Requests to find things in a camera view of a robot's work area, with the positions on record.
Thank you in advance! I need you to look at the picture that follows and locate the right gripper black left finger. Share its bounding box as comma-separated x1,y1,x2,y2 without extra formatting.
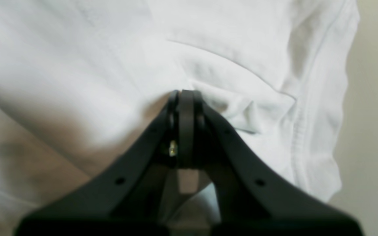
15,90,179,236

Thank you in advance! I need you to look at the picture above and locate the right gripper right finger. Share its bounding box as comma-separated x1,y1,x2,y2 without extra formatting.
186,90,363,236

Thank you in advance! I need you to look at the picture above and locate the white T-shirt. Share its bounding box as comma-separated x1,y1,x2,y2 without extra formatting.
0,0,360,236

